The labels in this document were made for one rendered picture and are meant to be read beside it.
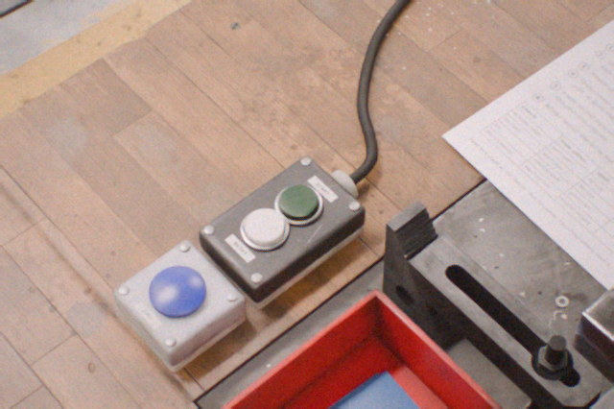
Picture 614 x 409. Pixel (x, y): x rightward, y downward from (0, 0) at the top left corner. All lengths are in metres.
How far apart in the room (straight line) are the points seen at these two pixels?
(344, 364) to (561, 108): 0.29
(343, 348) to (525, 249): 0.16
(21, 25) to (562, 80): 1.47
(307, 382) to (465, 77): 0.31
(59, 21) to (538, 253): 1.53
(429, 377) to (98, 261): 0.26
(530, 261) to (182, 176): 0.27
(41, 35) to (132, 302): 1.48
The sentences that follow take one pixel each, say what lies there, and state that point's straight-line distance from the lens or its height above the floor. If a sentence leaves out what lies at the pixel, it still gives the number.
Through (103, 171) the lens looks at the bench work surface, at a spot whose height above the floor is 0.90.
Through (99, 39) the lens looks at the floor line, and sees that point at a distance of 2.31.
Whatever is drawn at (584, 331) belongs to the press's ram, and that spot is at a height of 1.13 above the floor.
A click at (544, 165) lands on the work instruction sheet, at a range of 1.00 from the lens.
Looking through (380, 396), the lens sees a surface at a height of 0.91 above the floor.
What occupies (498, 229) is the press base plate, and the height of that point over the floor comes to 0.90.
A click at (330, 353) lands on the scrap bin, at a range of 0.87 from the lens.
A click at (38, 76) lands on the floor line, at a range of 2.28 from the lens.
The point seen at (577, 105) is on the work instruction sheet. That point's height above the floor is 0.90.
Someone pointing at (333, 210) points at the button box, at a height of 0.93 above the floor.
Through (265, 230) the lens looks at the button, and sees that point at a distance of 0.91.
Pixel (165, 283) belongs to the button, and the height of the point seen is 0.94.
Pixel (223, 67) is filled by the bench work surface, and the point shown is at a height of 0.90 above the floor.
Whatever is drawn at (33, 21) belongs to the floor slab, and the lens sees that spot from 2.37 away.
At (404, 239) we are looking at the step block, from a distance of 0.85.
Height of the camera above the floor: 1.70
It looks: 56 degrees down
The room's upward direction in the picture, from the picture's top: 2 degrees counter-clockwise
